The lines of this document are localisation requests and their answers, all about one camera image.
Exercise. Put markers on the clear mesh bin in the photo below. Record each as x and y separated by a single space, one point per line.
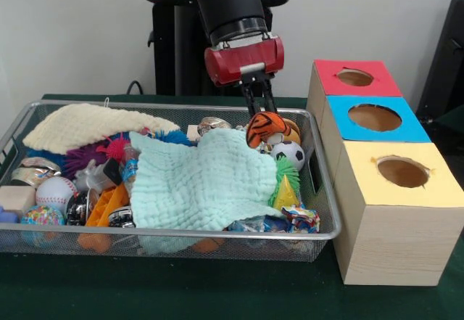
217 246

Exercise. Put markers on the small soccer ball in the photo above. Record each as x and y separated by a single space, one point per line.
288 155

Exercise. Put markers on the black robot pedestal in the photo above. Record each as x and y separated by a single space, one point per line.
181 51

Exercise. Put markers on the green spiky ball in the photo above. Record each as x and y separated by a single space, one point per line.
287 167

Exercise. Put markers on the white baseball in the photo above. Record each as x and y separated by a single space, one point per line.
54 192

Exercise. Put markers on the colourful speckled ball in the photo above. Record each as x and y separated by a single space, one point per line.
41 218

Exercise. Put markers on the wooden box with three holes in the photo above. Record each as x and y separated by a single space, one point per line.
391 226

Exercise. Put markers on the cream yellow cloth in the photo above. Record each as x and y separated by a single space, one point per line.
87 125

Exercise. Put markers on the plain wooden block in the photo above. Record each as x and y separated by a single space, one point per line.
16 199

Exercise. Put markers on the colourful crinkled packet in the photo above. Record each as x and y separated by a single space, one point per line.
301 220

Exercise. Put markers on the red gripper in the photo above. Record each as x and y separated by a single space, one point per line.
243 60

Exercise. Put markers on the orange plastic toy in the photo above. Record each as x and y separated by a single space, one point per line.
101 215

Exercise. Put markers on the orange tiger striped toy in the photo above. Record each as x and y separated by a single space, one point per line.
265 128

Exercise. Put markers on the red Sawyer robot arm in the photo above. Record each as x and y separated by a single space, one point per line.
228 4

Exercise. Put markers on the mint green cloth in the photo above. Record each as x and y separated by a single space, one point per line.
203 182

